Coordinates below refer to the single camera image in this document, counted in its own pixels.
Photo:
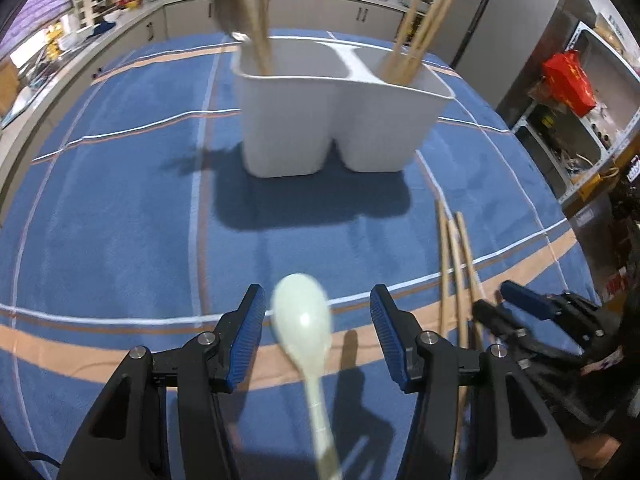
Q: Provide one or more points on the wooden chopstick on table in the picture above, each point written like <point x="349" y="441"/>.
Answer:
<point x="463" y="331"/>
<point x="444" y="268"/>
<point x="475" y="293"/>

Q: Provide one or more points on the white plastic spoon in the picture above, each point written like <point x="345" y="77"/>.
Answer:
<point x="301" y="318"/>

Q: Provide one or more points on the grey refrigerator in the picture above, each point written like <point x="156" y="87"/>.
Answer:
<point x="497" y="46"/>

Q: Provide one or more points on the chopstick in holder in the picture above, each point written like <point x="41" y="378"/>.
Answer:
<point x="264" y="29"/>
<point x="255" y="33"/>
<point x="434" y="31"/>
<point x="406" y="67"/>
<point x="389" y="69"/>

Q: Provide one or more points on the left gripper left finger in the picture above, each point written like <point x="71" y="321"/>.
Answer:
<point x="124" y="434"/>

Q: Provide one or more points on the white two-compartment utensil holder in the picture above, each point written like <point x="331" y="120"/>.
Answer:
<point x="323" y="95"/>

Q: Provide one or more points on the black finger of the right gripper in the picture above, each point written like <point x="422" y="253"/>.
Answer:
<point x="502" y="324"/>

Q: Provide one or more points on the metal storage shelf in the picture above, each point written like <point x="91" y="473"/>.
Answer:
<point x="575" y="154"/>

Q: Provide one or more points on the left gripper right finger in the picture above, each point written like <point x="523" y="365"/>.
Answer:
<point x="513" y="434"/>

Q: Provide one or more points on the blue plaid tablecloth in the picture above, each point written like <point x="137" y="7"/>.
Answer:
<point x="136" y="223"/>

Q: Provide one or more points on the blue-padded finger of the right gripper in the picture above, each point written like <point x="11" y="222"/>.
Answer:
<point x="535" y="304"/>

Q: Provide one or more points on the red plastic bag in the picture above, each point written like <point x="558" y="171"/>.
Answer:
<point x="568" y="83"/>

